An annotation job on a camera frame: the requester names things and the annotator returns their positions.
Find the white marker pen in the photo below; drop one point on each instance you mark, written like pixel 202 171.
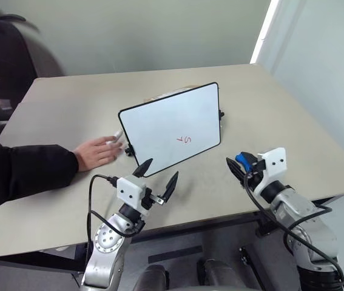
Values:
pixel 115 137

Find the grey office chair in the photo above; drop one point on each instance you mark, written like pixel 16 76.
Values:
pixel 42 57

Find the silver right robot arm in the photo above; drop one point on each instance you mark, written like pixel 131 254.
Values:
pixel 305 227

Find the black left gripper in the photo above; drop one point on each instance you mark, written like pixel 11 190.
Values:
pixel 148 198

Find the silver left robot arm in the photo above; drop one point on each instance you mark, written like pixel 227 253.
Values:
pixel 108 242

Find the person's bare hand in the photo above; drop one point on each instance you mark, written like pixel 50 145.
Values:
pixel 94 153

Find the person's black sleeved forearm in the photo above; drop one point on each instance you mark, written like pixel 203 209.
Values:
pixel 23 172

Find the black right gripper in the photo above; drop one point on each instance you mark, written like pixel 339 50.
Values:
pixel 255 180

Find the black metal bracket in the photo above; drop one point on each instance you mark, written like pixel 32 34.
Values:
pixel 250 263

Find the dark rounded shape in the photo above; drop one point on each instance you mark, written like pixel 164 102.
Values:
pixel 220 276
pixel 152 279

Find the black table frame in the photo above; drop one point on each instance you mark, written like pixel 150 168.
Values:
pixel 196 225

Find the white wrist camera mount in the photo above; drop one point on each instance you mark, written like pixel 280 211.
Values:
pixel 130 189
pixel 273 165

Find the white board with black frame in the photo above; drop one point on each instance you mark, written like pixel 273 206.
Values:
pixel 171 121

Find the black whiteboard stand clip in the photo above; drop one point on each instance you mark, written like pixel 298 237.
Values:
pixel 221 115
pixel 128 150

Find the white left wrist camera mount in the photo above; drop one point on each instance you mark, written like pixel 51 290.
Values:
pixel 130 189

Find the blue object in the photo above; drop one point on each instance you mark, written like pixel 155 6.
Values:
pixel 243 160

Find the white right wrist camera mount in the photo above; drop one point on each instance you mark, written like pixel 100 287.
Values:
pixel 273 165

